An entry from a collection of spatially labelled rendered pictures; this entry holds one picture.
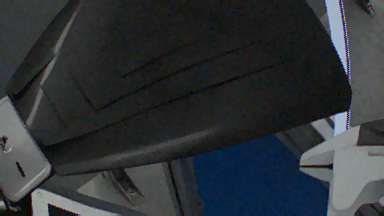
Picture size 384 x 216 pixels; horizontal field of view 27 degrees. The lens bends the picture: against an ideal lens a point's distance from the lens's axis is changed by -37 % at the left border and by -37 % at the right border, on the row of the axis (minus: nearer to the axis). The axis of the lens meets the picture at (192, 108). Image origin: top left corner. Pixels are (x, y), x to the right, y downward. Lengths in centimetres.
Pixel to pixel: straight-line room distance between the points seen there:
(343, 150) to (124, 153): 14
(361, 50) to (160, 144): 167
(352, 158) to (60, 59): 22
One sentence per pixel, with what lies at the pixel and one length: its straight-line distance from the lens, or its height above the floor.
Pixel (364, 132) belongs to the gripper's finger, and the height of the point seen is 121.
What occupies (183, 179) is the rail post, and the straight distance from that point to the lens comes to 140.
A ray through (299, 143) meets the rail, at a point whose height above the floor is 81.
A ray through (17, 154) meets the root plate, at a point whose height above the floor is 118.
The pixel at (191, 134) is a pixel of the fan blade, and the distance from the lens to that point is 61.
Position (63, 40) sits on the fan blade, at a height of 119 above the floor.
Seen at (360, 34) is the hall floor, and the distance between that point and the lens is 230.
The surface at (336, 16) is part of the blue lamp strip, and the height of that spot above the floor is 107.
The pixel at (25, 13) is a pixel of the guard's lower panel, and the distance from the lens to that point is 154.
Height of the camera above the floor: 165
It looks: 51 degrees down
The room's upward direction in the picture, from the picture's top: 9 degrees counter-clockwise
